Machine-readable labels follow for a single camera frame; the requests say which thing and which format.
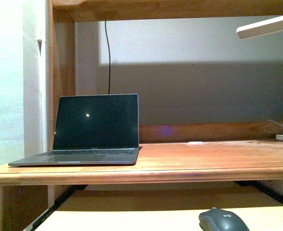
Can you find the dark grey computer mouse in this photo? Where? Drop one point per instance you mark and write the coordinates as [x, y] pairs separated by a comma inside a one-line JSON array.
[[221, 220]]

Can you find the grey open laptop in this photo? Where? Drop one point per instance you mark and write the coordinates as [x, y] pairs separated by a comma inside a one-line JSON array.
[[92, 130]]

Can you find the wooden desk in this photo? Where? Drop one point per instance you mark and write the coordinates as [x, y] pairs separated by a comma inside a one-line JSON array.
[[194, 153]]

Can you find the white desk lamp head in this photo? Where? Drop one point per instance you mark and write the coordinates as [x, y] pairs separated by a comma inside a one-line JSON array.
[[261, 28]]

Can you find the pull-out keyboard tray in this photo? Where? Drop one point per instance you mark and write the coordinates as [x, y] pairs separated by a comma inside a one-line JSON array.
[[161, 210]]

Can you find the left black drawer rail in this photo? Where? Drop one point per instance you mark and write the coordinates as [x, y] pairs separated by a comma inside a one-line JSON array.
[[57, 203]]

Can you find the black drawer rail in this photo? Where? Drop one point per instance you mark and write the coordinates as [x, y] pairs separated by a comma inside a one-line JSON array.
[[264, 189], [57, 203]]

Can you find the right black drawer rail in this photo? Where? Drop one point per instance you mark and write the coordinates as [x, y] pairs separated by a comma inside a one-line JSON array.
[[264, 189]]

